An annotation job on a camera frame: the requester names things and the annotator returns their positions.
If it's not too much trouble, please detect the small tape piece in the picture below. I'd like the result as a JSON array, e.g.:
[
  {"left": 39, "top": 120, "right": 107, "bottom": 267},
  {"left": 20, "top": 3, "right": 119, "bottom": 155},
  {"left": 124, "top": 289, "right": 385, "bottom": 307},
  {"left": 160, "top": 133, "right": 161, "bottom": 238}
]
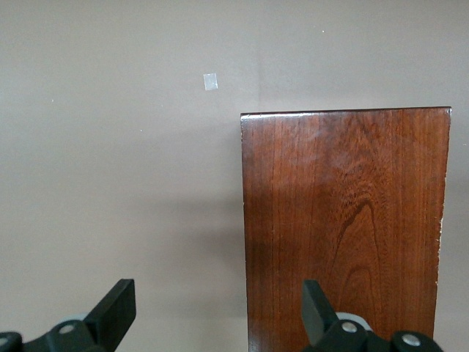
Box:
[{"left": 203, "top": 72, "right": 220, "bottom": 92}]

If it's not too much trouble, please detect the dark brown wooden cabinet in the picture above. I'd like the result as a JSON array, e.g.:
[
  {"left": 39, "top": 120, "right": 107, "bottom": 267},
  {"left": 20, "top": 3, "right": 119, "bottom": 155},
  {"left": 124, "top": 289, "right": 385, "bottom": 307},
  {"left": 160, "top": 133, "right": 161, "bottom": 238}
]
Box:
[{"left": 240, "top": 106, "right": 452, "bottom": 352}]

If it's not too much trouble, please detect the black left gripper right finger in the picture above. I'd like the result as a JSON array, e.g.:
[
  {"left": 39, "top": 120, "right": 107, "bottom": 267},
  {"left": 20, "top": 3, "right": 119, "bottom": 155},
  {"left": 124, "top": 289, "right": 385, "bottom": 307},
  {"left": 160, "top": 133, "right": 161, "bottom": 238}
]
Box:
[{"left": 300, "top": 279, "right": 446, "bottom": 352}]

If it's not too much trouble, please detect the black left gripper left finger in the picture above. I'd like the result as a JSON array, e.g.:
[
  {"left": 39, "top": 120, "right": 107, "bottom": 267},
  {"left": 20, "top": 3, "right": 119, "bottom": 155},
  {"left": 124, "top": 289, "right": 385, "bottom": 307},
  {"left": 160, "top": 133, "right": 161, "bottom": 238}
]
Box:
[{"left": 0, "top": 278, "right": 137, "bottom": 352}]

